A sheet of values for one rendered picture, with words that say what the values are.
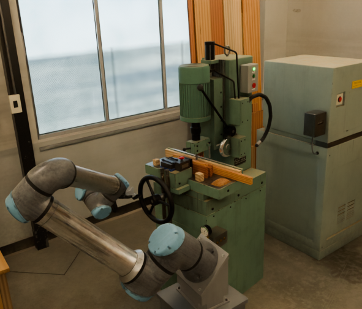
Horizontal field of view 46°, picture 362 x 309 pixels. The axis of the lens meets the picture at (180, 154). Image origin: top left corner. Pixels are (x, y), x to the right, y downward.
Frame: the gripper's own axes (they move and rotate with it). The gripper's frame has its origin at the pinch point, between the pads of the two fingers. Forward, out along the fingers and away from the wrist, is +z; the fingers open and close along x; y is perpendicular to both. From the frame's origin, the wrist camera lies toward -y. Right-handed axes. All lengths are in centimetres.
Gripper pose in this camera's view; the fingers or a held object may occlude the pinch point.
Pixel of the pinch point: (133, 195)
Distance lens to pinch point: 240.4
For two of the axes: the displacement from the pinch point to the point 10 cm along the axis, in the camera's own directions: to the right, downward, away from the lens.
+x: -7.1, -2.1, 6.8
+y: 2.0, -9.7, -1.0
